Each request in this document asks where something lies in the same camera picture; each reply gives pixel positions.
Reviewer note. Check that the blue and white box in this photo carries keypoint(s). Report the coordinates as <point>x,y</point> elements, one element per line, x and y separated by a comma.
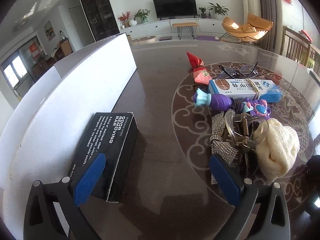
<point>265,91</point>

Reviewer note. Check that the round ceiling lamp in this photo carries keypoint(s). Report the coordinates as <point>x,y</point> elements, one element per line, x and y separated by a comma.
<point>21,23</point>

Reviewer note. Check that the large leafy potted plant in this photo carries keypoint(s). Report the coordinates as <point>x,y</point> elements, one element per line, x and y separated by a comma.
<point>218,10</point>

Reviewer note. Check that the window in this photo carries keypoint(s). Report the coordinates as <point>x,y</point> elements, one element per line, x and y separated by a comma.
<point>13,71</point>

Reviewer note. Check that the black printed box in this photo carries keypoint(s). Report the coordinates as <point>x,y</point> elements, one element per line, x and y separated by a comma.
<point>112,142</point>

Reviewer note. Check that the orange lounge chair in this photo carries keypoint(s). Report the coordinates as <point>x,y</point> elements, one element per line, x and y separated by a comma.
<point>237,30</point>

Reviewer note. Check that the dark glass display cabinet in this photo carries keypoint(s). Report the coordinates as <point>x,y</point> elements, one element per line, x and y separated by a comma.
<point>97,10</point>

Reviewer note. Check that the red window poster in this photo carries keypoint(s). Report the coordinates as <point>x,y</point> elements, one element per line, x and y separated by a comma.
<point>34,50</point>

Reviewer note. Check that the red flowers in vase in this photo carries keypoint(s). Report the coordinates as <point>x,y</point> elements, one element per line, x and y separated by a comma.
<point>123,18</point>

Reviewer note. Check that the rhinestone black hair bow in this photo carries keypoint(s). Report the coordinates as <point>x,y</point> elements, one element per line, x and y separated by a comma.
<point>222,150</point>

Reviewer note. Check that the purple toy with blue frill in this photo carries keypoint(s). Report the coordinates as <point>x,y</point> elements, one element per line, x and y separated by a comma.
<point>220,101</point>

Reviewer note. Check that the black television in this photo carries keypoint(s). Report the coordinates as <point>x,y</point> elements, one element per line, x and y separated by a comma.
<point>175,7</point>

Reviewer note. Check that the brown wooden chair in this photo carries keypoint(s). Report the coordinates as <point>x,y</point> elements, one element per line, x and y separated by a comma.
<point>287,42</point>

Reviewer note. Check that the dark flat box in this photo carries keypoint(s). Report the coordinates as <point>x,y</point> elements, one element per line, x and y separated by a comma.
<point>165,38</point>

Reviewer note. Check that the black velvet scrunchie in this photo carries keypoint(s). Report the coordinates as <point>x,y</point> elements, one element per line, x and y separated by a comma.
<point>312,167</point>

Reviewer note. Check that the purple pop fidget toy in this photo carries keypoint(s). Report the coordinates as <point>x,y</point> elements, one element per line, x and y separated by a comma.
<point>260,108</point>

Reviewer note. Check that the framed wall painting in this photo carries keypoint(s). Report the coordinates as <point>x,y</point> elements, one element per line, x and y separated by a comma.
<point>49,30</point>

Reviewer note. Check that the white television cabinet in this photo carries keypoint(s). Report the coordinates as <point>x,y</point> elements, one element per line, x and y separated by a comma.
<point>160,27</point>

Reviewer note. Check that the beige curved floor board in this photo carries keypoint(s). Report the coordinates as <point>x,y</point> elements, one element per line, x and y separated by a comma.
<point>145,39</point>

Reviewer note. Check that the black framed glasses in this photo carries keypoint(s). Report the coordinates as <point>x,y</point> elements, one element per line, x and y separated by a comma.
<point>228,73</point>

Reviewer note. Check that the white partition board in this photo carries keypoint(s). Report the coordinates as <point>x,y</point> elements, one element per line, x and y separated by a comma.
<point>107,67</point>
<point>37,130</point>

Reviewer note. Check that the red candy pouch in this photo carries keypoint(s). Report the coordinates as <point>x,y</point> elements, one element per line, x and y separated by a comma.
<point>200,73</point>

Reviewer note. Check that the purple floor mat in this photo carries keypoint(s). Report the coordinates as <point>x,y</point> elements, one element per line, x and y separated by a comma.
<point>207,38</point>

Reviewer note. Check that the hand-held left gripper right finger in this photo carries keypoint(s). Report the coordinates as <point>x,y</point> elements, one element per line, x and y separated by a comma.
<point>225,180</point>

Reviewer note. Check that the cardboard box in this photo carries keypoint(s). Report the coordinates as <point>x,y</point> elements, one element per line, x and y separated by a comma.
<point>129,38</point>

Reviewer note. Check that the grey curtain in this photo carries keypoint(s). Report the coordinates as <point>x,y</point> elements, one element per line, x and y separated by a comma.
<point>270,10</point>

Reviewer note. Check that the small potted plant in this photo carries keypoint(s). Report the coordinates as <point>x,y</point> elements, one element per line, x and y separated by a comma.
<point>202,11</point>

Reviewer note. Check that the brown patterned desktop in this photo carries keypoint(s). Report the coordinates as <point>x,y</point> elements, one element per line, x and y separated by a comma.
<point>162,130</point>

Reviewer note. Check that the cream knit glove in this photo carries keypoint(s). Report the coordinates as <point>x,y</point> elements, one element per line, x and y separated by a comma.
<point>277,150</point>

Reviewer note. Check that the wooden bench with black legs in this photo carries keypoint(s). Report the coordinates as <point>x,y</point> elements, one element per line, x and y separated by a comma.
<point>185,25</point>

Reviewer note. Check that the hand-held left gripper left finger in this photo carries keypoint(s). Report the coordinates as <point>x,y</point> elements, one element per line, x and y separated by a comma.
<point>88,180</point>

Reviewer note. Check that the clear hair claw clip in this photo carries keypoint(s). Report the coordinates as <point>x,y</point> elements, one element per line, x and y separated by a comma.
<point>228,122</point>

